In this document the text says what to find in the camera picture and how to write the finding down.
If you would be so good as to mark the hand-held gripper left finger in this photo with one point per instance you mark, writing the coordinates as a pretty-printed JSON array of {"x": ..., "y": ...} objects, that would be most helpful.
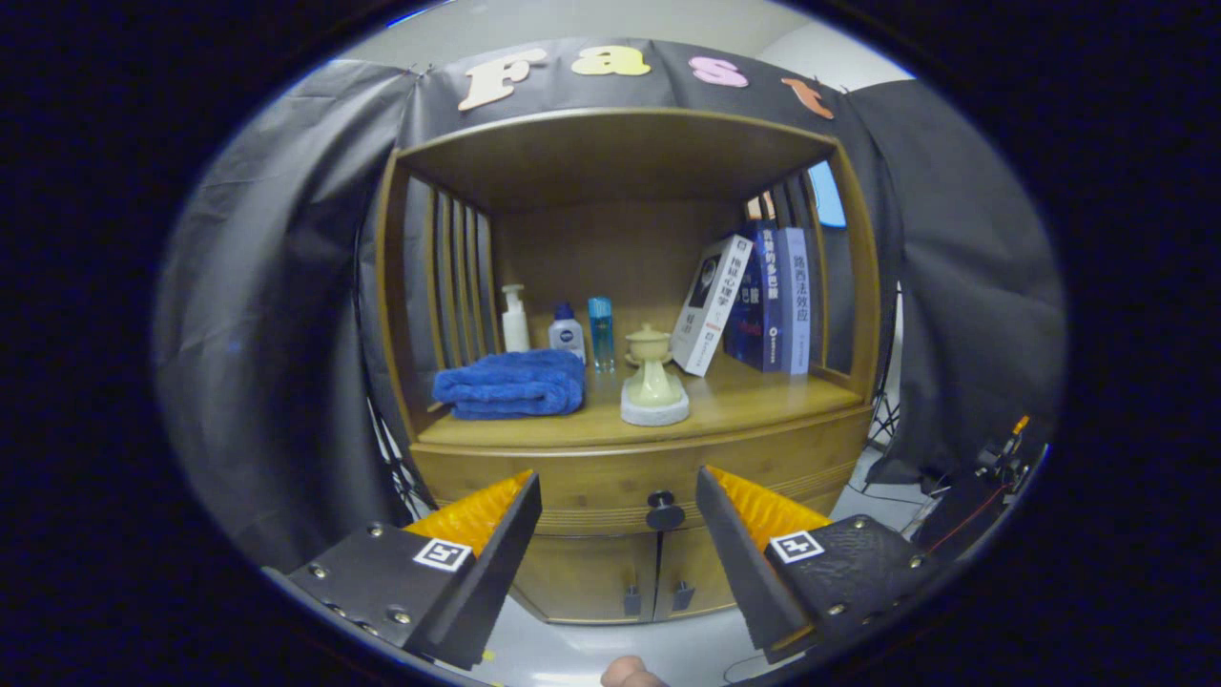
[{"x": 496, "y": 572}]

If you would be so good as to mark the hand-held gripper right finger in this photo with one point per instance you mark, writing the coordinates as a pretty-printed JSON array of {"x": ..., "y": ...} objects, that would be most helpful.
[{"x": 739, "y": 563}]

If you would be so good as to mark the wooden drawer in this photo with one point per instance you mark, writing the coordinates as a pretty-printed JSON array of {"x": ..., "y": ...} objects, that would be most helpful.
[{"x": 610, "y": 477}]

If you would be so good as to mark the pale green ceramic ornament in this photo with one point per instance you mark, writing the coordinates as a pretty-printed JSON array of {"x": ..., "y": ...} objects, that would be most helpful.
[{"x": 654, "y": 393}]

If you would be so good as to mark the wooden cabinet door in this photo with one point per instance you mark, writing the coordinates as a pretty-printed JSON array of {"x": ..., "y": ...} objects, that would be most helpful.
[
  {"x": 582, "y": 577},
  {"x": 692, "y": 572}
]

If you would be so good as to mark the wooden countertop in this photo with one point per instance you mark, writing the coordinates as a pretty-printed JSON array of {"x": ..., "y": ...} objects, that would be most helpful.
[{"x": 744, "y": 401}]

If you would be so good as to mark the wooden cabinet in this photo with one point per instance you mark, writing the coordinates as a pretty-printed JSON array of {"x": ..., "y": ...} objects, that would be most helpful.
[{"x": 610, "y": 153}]

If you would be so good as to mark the black tripod stand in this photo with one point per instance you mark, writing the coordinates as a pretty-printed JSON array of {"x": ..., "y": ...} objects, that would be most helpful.
[
  {"x": 405, "y": 472},
  {"x": 887, "y": 420}
]

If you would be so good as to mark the blue folded towel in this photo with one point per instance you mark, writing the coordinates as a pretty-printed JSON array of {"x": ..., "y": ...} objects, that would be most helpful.
[{"x": 506, "y": 382}]

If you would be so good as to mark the cream lidded tea cup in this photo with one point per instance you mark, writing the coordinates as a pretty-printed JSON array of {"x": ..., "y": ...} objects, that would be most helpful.
[{"x": 649, "y": 342}]

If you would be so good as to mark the white pump bottle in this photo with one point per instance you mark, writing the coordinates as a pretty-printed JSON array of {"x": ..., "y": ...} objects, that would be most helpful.
[{"x": 516, "y": 329}]

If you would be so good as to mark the white bottle with blue cap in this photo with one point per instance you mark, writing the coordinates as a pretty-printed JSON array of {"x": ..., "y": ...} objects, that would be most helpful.
[{"x": 566, "y": 334}]

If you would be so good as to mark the dark blue book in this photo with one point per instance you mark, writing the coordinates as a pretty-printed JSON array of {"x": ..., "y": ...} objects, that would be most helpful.
[{"x": 763, "y": 305}]

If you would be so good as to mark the white book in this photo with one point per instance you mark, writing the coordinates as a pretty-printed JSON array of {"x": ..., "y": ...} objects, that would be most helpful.
[{"x": 711, "y": 305}]

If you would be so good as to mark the clear blue bottle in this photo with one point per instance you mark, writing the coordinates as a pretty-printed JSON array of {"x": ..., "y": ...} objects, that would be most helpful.
[{"x": 601, "y": 334}]

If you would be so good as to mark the pale blue book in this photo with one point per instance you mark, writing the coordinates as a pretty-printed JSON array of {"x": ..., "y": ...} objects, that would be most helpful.
[{"x": 797, "y": 305}]

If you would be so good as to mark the black and orange device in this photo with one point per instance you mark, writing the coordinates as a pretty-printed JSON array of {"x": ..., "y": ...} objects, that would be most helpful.
[{"x": 1002, "y": 453}]

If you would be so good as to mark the black backdrop cloth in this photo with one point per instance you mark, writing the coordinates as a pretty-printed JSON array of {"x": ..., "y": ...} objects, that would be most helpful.
[{"x": 286, "y": 286}]

